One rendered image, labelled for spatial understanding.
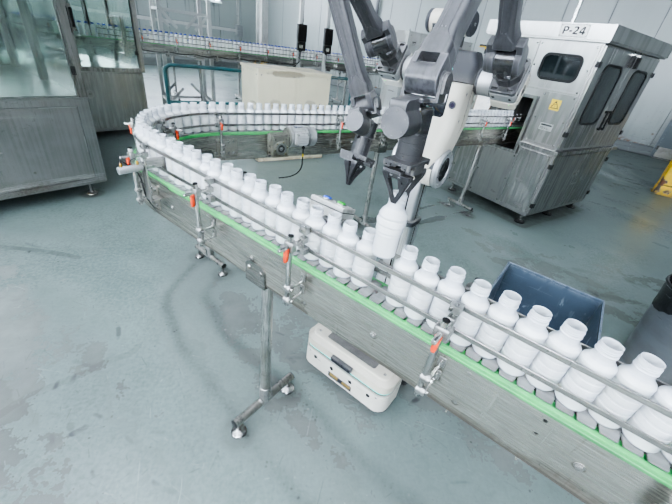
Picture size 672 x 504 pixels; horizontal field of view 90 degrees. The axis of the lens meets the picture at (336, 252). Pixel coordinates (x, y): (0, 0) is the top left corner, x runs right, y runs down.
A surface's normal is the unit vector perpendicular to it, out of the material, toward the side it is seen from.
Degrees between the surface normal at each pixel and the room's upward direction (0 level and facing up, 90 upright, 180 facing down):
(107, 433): 0
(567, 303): 90
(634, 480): 90
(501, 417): 90
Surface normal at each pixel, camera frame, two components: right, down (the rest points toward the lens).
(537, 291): -0.62, 0.35
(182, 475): 0.12, -0.84
